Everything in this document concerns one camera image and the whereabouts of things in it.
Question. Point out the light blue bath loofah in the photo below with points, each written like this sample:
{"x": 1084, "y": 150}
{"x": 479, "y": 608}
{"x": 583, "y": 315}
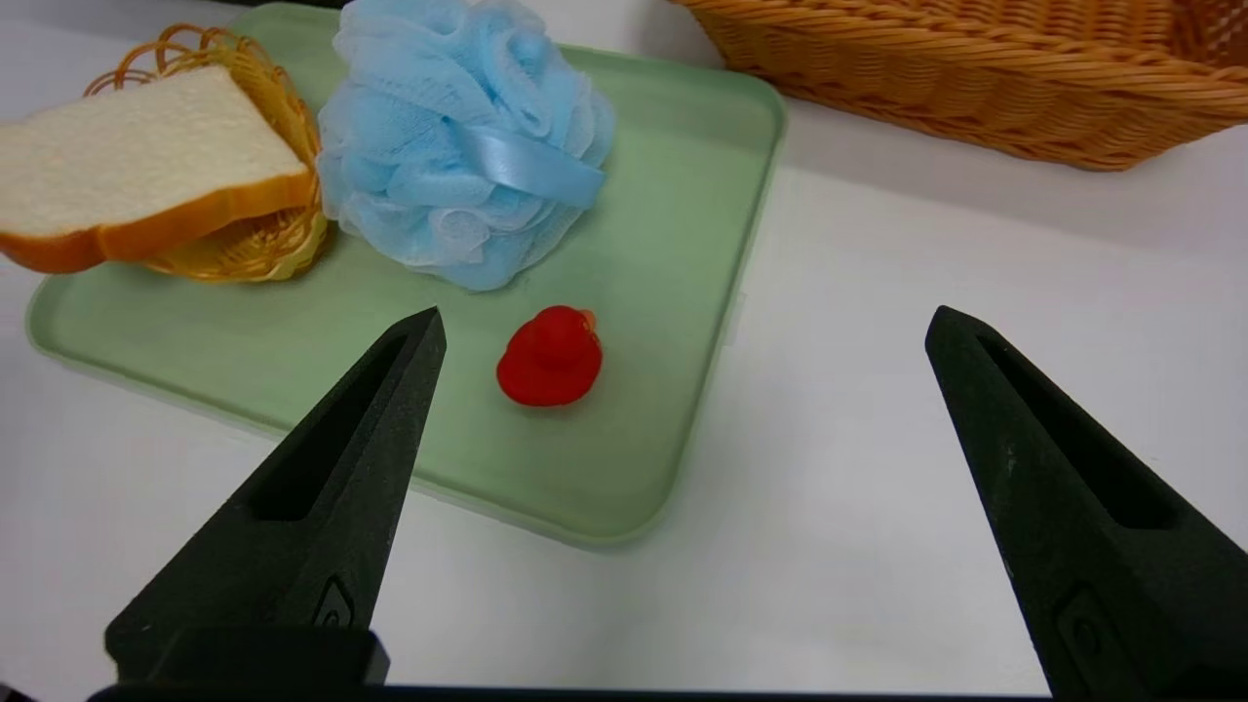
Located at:
{"x": 439, "y": 146}

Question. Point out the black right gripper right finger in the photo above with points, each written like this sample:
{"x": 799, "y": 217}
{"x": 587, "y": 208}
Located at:
{"x": 1102, "y": 526}

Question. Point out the light green plastic tray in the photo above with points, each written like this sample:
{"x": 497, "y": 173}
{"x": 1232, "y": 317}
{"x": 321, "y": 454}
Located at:
{"x": 634, "y": 292}

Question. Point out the orange wicker basket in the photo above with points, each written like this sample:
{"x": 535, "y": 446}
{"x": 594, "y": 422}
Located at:
{"x": 975, "y": 88}

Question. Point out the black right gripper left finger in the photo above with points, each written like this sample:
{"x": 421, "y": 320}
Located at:
{"x": 312, "y": 507}

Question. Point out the toy bread slice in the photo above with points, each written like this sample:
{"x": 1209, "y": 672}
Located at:
{"x": 127, "y": 156}

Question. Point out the small round yellow wicker basket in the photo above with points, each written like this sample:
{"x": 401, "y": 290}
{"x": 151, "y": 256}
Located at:
{"x": 244, "y": 249}

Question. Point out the red rubber duck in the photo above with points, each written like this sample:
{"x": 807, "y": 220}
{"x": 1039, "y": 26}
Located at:
{"x": 551, "y": 366}

